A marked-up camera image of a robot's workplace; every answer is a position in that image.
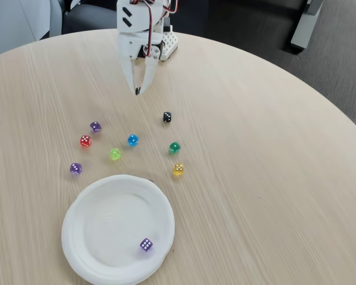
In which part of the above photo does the white paper plate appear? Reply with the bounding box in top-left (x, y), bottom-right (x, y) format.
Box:
top-left (61, 174), bottom-right (176, 285)

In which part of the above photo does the dark office chair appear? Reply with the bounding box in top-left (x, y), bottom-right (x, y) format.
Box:
top-left (61, 0), bottom-right (118, 35)

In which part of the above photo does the light grey cabinet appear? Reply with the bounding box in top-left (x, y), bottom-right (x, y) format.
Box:
top-left (0, 0), bottom-right (62, 60)

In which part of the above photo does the grey desk leg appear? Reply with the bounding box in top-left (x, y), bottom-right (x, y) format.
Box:
top-left (290, 0), bottom-right (324, 50)

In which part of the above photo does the red black servo cable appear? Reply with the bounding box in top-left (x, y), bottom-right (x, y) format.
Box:
top-left (130, 0), bottom-right (180, 57)

